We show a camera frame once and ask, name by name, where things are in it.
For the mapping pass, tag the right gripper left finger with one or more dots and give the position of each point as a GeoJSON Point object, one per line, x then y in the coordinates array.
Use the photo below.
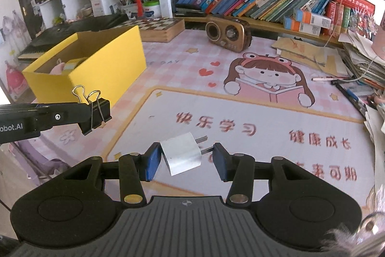
{"type": "Point", "coordinates": [135, 169]}

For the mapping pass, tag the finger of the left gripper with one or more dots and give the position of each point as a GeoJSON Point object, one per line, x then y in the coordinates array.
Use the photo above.
{"type": "Point", "coordinates": [57, 114]}

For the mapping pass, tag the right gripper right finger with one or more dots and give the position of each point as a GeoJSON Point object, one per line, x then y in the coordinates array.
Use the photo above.
{"type": "Point", "coordinates": [239, 169]}

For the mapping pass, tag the pink plush pig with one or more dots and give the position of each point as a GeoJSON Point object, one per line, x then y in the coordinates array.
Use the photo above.
{"type": "Point", "coordinates": [58, 68]}

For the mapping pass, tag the white usb charger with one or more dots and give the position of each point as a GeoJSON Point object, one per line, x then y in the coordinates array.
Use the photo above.
{"type": "Point", "coordinates": [182, 153]}

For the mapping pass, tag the white staples box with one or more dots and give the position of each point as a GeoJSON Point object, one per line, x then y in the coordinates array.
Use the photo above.
{"type": "Point", "coordinates": [72, 64]}

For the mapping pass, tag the black binder clip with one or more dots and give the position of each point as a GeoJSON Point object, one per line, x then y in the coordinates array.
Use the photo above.
{"type": "Point", "coordinates": [100, 111]}

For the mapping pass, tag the black electronic keyboard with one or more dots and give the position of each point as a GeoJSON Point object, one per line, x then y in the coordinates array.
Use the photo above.
{"type": "Point", "coordinates": [56, 34]}

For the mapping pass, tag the pink cartoon desk mat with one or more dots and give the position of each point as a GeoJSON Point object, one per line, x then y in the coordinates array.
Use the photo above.
{"type": "Point", "coordinates": [182, 90]}

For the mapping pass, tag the yellow cardboard box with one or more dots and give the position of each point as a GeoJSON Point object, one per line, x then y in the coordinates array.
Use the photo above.
{"type": "Point", "coordinates": [115, 59]}

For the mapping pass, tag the pink white pen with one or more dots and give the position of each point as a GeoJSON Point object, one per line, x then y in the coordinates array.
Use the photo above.
{"type": "Point", "coordinates": [326, 79]}

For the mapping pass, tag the brown retro radio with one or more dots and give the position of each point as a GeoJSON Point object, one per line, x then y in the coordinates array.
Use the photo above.
{"type": "Point", "coordinates": [229, 33]}

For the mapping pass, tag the wooden chess box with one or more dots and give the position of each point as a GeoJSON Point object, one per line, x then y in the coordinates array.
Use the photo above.
{"type": "Point", "coordinates": [157, 29]}

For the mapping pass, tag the brown paper envelopes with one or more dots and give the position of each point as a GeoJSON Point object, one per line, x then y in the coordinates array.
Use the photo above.
{"type": "Point", "coordinates": [325, 59]}

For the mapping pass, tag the white green jar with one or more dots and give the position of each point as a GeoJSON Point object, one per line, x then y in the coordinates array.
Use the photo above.
{"type": "Point", "coordinates": [152, 9]}

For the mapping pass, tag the orange white box lower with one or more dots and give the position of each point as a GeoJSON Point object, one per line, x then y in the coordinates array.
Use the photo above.
{"type": "Point", "coordinates": [301, 27]}

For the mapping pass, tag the orange white box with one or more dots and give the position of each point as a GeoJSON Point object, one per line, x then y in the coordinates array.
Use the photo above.
{"type": "Point", "coordinates": [301, 27]}
{"type": "Point", "coordinates": [312, 19]}

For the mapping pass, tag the stack of papers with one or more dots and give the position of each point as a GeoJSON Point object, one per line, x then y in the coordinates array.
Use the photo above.
{"type": "Point", "coordinates": [365, 87]}

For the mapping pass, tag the orange white box upper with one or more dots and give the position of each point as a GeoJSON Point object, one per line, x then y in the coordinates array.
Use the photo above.
{"type": "Point", "coordinates": [312, 19]}

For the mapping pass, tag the pink cylinder holder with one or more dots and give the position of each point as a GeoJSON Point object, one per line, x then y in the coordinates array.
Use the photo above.
{"type": "Point", "coordinates": [378, 45]}

